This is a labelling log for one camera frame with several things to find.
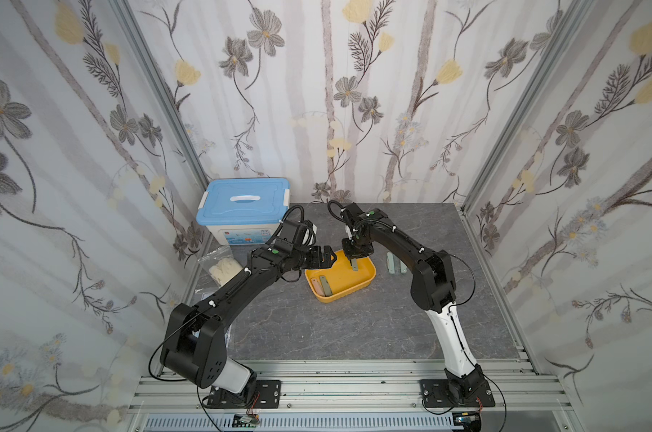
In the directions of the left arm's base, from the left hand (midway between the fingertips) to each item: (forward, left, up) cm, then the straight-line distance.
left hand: (328, 256), depth 83 cm
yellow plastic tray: (+1, -6, -19) cm, 19 cm away
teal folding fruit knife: (-12, -19, +13) cm, 26 cm away
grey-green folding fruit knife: (-3, +1, -18) cm, 18 cm away
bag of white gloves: (+6, +42, -16) cm, 46 cm away
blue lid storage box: (+21, +30, -1) cm, 37 cm away
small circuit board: (-41, +23, -17) cm, 50 cm away
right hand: (+9, -11, -8) cm, 16 cm away
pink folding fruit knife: (-2, +4, -17) cm, 18 cm away
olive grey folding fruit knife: (+8, -11, -20) cm, 24 cm away
